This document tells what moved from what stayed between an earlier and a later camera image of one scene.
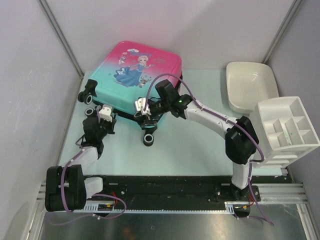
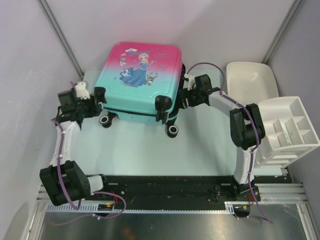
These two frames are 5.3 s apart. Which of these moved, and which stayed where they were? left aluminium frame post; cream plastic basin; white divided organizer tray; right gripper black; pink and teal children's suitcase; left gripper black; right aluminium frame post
Moved: right gripper black; pink and teal children's suitcase; left gripper black
Stayed: right aluminium frame post; left aluminium frame post; white divided organizer tray; cream plastic basin
